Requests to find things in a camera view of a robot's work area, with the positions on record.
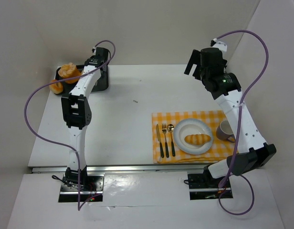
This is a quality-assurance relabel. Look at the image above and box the striped golden bread roll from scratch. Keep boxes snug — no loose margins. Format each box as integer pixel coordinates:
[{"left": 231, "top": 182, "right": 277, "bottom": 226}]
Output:
[{"left": 184, "top": 134, "right": 211, "bottom": 146}]

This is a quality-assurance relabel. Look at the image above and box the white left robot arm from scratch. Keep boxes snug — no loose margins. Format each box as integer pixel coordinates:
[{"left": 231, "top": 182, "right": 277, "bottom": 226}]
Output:
[{"left": 62, "top": 48, "right": 110, "bottom": 187}]

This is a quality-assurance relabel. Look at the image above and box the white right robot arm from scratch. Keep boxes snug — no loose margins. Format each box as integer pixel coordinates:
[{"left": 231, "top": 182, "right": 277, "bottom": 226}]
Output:
[{"left": 184, "top": 39, "right": 276, "bottom": 181}]

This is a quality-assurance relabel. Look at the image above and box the tall orange muffin bread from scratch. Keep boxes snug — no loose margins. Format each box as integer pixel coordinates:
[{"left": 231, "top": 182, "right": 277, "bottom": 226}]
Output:
[{"left": 58, "top": 62, "right": 81, "bottom": 84}]

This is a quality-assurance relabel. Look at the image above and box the small round bagel bread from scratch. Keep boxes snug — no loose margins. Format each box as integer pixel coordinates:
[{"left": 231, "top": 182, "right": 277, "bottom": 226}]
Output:
[{"left": 49, "top": 79, "right": 63, "bottom": 94}]

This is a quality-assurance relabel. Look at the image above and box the black tray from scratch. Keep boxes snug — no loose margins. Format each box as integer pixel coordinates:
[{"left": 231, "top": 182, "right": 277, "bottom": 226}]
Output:
[{"left": 54, "top": 64, "right": 109, "bottom": 94}]

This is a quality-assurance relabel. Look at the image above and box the white plate blue rim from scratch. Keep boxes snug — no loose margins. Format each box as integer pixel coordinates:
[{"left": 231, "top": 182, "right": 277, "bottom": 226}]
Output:
[{"left": 173, "top": 118, "right": 213, "bottom": 155}]

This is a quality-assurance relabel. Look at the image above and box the purple mug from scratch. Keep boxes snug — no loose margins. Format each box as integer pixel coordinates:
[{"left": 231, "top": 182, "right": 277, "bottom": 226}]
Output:
[{"left": 216, "top": 120, "right": 235, "bottom": 143}]

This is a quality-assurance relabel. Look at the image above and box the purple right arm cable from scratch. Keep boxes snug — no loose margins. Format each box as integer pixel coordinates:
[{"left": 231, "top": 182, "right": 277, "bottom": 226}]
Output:
[{"left": 210, "top": 29, "right": 269, "bottom": 216}]

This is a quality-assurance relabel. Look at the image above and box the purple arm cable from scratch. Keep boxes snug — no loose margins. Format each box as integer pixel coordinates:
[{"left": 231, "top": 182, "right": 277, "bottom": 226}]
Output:
[
  {"left": 210, "top": 29, "right": 269, "bottom": 216},
  {"left": 23, "top": 40, "right": 116, "bottom": 211}
]

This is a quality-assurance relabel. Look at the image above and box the gold spoon black handle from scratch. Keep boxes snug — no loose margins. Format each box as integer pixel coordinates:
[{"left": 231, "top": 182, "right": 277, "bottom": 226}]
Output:
[{"left": 167, "top": 124, "right": 176, "bottom": 157}]

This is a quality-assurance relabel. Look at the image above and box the fork with black handle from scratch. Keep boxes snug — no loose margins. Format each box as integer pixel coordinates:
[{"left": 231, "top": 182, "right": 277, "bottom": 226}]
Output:
[{"left": 162, "top": 123, "right": 169, "bottom": 158}]

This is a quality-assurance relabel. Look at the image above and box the knife with black handle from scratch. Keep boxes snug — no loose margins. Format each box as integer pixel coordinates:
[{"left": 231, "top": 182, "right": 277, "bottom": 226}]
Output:
[{"left": 156, "top": 124, "right": 164, "bottom": 158}]

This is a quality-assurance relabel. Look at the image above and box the aluminium front rail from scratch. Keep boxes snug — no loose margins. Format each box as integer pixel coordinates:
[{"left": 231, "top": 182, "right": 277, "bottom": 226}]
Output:
[{"left": 31, "top": 164, "right": 210, "bottom": 174}]

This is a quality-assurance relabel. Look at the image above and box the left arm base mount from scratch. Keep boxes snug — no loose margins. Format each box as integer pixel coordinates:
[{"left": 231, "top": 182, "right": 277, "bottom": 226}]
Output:
[{"left": 52, "top": 173, "right": 105, "bottom": 203}]

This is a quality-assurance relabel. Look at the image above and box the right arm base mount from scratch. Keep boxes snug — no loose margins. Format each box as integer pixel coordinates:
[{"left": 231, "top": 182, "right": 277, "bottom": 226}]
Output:
[{"left": 183, "top": 173, "right": 233, "bottom": 200}]

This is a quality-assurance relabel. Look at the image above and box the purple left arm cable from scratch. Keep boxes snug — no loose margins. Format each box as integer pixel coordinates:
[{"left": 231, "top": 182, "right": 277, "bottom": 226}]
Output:
[{"left": 23, "top": 40, "right": 116, "bottom": 211}]

